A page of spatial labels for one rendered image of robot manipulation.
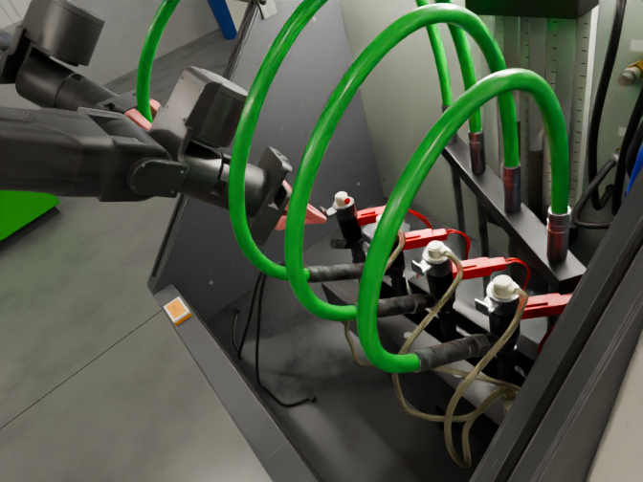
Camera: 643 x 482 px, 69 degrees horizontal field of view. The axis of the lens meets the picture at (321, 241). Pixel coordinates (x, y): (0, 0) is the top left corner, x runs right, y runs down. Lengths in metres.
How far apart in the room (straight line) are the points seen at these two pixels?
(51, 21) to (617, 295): 0.60
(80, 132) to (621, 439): 0.49
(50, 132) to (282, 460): 0.41
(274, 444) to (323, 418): 0.16
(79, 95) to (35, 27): 0.08
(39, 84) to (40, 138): 0.25
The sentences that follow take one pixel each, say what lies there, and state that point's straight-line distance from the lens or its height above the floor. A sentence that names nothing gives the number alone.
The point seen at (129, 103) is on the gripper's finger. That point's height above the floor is 1.30.
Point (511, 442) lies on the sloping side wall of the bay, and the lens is 0.40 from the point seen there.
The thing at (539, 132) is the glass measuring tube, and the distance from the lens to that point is 0.68.
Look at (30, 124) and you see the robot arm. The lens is 0.41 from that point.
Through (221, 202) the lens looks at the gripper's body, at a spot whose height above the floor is 1.21.
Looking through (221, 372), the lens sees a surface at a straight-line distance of 0.70.
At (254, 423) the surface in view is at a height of 0.95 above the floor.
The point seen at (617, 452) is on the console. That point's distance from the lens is 0.47.
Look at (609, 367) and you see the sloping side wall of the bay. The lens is 0.38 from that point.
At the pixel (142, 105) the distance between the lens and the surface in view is 0.59.
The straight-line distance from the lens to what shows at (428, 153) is 0.29.
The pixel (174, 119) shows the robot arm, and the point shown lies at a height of 1.31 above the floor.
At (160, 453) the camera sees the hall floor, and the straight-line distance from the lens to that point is 1.95.
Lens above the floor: 1.45
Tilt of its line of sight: 38 degrees down
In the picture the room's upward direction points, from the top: 20 degrees counter-clockwise
